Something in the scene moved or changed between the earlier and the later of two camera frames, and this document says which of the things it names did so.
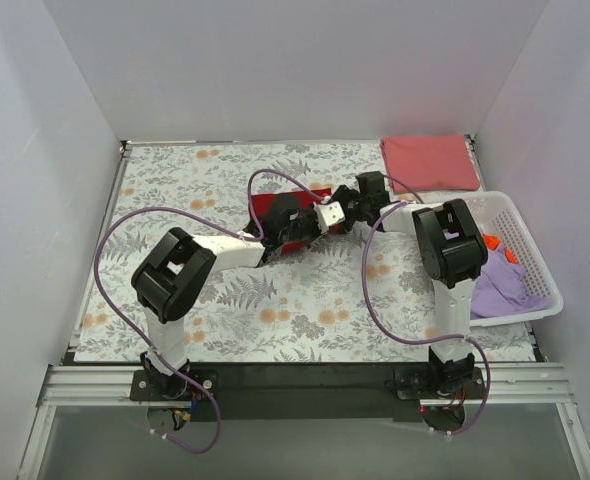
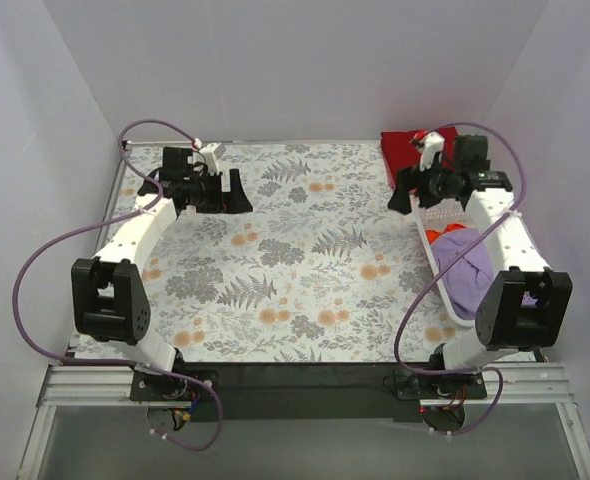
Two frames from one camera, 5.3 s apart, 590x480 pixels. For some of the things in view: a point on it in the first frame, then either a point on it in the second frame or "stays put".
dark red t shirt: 313,196 -> 401,150
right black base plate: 421,384 stays put
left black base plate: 142,389 stays put
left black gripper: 308,225 -> 222,192
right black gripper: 350,201 -> 417,182
